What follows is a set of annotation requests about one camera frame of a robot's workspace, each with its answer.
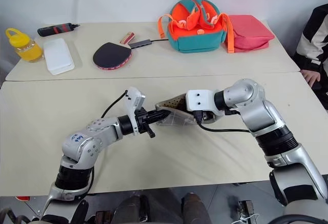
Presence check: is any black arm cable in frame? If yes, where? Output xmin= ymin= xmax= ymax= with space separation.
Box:
xmin=100 ymin=89 xmax=129 ymax=119
xmin=195 ymin=109 xmax=251 ymax=133

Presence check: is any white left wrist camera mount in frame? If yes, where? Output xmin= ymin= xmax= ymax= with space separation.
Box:
xmin=125 ymin=86 xmax=146 ymax=135

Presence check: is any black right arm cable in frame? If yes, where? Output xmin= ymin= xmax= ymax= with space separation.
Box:
xmin=195 ymin=109 xmax=251 ymax=133

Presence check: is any pink fabric pouch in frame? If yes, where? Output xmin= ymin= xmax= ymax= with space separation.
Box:
xmin=225 ymin=14 xmax=276 ymax=53

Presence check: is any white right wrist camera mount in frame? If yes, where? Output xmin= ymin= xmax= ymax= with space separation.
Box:
xmin=185 ymin=89 xmax=221 ymax=114

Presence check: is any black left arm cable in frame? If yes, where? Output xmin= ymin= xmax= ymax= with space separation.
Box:
xmin=100 ymin=89 xmax=129 ymax=119

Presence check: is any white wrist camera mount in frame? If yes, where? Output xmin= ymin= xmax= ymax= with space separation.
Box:
xmin=125 ymin=86 xmax=146 ymax=135
xmin=185 ymin=89 xmax=221 ymax=114

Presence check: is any black red table tennis paddle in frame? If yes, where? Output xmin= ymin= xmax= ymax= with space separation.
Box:
xmin=92 ymin=31 xmax=136 ymax=70

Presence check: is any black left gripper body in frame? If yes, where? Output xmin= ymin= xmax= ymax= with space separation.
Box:
xmin=133 ymin=107 xmax=151 ymax=135

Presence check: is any dark rounded shape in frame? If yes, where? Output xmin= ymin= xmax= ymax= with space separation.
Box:
xmin=181 ymin=192 xmax=210 ymax=224

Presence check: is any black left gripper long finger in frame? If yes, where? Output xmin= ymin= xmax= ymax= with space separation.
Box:
xmin=147 ymin=109 xmax=170 ymax=124

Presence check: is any person in black white jacket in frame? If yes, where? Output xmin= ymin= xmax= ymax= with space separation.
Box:
xmin=292 ymin=3 xmax=328 ymax=104

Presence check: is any orange teal backpack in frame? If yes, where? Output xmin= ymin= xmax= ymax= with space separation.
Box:
xmin=157 ymin=0 xmax=235 ymax=54

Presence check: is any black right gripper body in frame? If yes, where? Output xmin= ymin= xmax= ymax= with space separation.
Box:
xmin=192 ymin=109 xmax=216 ymax=125

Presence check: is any yellow lidded plastic jar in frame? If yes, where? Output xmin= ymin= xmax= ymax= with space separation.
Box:
xmin=5 ymin=28 xmax=45 ymax=63

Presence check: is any person's bare hand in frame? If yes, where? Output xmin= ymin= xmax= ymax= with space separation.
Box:
xmin=300 ymin=69 xmax=321 ymax=87

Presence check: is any white rectangular box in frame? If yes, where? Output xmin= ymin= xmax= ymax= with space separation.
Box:
xmin=43 ymin=38 xmax=75 ymax=76

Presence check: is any grey usb hub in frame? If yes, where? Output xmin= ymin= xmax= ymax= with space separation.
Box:
xmin=128 ymin=38 xmax=153 ymax=49

